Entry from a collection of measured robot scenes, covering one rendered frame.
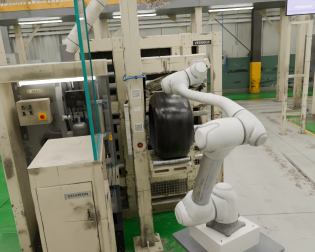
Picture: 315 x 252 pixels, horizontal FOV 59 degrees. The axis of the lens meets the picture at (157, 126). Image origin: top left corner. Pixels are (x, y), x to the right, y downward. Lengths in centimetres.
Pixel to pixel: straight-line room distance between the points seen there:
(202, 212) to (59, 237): 85
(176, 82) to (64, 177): 83
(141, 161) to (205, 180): 114
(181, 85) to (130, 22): 88
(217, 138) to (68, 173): 86
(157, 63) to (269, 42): 1004
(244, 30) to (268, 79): 222
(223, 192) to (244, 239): 31
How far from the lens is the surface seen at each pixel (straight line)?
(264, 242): 200
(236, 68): 1201
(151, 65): 260
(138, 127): 240
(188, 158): 249
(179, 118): 224
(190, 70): 171
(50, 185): 170
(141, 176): 255
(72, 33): 262
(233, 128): 125
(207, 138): 120
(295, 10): 613
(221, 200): 173
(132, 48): 232
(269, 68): 1240
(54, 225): 182
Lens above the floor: 184
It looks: 15 degrees down
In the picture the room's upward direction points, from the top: 4 degrees counter-clockwise
